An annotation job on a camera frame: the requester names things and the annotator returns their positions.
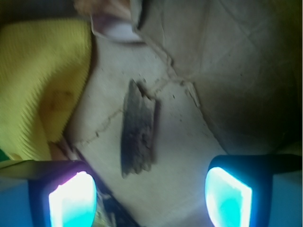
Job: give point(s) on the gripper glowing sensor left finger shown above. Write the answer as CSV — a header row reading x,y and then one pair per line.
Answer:
x,y
47,194

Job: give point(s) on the yellow knitted cloth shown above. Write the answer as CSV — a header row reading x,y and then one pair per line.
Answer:
x,y
44,65

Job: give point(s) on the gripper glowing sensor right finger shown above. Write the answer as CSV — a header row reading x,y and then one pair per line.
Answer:
x,y
255,190

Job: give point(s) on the brown paper bag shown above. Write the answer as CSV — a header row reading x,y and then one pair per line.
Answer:
x,y
227,79

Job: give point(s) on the brown wood chip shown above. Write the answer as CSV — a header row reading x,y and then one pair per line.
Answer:
x,y
137,131

